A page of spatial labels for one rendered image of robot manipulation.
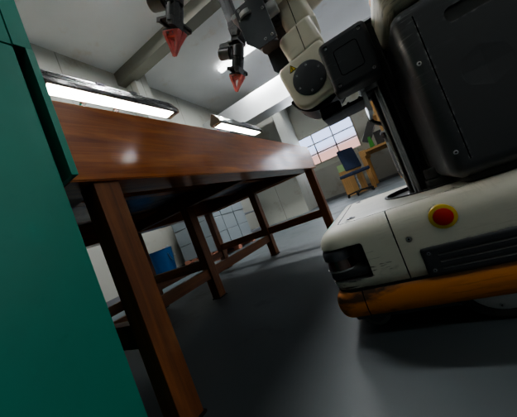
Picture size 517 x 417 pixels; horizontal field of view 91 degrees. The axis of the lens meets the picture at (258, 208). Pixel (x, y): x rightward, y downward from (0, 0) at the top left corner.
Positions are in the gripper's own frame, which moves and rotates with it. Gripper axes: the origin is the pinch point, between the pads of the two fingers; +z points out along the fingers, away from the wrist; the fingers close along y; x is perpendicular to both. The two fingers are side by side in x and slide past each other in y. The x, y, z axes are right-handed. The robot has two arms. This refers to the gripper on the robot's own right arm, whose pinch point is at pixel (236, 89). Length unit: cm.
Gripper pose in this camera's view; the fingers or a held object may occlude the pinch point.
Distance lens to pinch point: 138.5
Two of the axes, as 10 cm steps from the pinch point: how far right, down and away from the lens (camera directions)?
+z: -0.6, 9.8, 1.7
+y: -4.1, 1.3, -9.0
